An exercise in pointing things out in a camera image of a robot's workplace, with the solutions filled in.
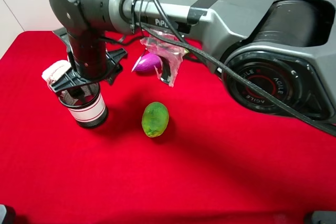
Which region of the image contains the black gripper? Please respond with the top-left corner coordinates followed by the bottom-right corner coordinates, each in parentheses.
top-left (51, 27), bottom-right (128, 100)

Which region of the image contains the black mesh pen holder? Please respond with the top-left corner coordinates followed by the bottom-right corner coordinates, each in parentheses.
top-left (58, 83), bottom-right (108, 128)

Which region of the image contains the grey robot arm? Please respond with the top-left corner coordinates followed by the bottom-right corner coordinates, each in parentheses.
top-left (49, 0), bottom-right (335, 125)

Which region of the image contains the dark object bottom left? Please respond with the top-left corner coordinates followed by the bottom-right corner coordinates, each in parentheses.
top-left (0, 204), bottom-right (16, 224)

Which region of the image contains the dark object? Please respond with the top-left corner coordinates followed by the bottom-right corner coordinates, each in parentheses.
top-left (0, 204), bottom-right (16, 224)
top-left (303, 211), bottom-right (336, 224)

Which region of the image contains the dark object bottom right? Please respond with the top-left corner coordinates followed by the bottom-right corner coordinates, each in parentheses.
top-left (303, 211), bottom-right (336, 224)

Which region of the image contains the pink rolled towel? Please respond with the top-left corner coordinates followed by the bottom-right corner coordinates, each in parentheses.
top-left (41, 60), bottom-right (71, 89)

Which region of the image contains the purple toy eggplant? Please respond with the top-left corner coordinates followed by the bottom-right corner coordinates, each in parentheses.
top-left (132, 53), bottom-right (161, 72)

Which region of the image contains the green toy lime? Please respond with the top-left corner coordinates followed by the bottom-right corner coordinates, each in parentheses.
top-left (141, 102), bottom-right (170, 137)

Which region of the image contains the clear plastic wrap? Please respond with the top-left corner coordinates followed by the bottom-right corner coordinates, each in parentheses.
top-left (140, 35), bottom-right (188, 87)

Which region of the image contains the red table cloth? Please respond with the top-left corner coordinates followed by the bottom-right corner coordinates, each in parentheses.
top-left (1, 31), bottom-right (335, 223)

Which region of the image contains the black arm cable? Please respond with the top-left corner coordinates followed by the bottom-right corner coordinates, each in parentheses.
top-left (115, 0), bottom-right (336, 137)

